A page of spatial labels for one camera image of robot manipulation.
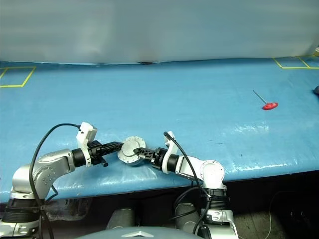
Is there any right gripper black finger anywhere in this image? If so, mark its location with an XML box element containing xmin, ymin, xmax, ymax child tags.
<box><xmin>136</xmin><ymin>152</ymin><xmax>158</xmax><ymax>161</ymax></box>
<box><xmin>133</xmin><ymin>147</ymin><xmax>158</xmax><ymax>155</ymax></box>

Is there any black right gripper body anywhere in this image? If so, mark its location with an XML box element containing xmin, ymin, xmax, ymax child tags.
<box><xmin>150</xmin><ymin>147</ymin><xmax>167</xmax><ymax>172</ymax></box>

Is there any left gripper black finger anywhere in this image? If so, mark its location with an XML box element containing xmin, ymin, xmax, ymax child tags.
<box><xmin>99</xmin><ymin>144</ymin><xmax>124</xmax><ymax>155</ymax></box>
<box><xmin>99</xmin><ymin>141</ymin><xmax>125</xmax><ymax>149</ymax></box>

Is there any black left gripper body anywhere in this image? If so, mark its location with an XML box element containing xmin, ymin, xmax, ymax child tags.
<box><xmin>87</xmin><ymin>140</ymin><xmax>110</xmax><ymax>168</ymax></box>

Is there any grey finned rotor disc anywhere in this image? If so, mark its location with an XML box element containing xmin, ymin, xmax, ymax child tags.
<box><xmin>121</xmin><ymin>136</ymin><xmax>147</xmax><ymax>160</ymax></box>

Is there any blue plastic table cover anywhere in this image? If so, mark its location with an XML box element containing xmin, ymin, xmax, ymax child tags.
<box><xmin>0</xmin><ymin>56</ymin><xmax>319</xmax><ymax>204</ymax></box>

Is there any grey rounded cylinder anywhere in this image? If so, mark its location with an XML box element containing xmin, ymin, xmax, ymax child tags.
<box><xmin>174</xmin><ymin>202</ymin><xmax>204</xmax><ymax>234</ymax></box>
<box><xmin>107</xmin><ymin>208</ymin><xmax>137</xmax><ymax>230</ymax></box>

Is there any dark grey crumpled sheet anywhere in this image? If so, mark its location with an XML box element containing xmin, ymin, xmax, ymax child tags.
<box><xmin>42</xmin><ymin>198</ymin><xmax>89</xmax><ymax>222</ymax></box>

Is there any grey robot chest cover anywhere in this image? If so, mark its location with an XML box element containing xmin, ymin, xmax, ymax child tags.
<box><xmin>77</xmin><ymin>226</ymin><xmax>207</xmax><ymax>239</ymax></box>

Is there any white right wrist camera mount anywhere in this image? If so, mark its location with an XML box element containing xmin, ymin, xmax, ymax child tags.
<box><xmin>163</xmin><ymin>130</ymin><xmax>179</xmax><ymax>174</ymax></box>

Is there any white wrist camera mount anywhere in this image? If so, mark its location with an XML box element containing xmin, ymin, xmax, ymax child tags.
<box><xmin>75</xmin><ymin>121</ymin><xmax>99</xmax><ymax>168</ymax></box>
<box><xmin>163</xmin><ymin>130</ymin><xmax>179</xmax><ymax>174</ymax></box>

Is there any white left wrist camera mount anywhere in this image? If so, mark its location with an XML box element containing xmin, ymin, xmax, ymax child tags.
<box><xmin>75</xmin><ymin>121</ymin><xmax>99</xmax><ymax>168</ymax></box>

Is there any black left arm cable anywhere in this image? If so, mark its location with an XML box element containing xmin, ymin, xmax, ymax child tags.
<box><xmin>28</xmin><ymin>123</ymin><xmax>82</xmax><ymax>239</ymax></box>

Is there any red handled hex key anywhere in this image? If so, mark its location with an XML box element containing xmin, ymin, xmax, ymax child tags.
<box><xmin>252</xmin><ymin>90</ymin><xmax>279</xmax><ymax>111</ymax></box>

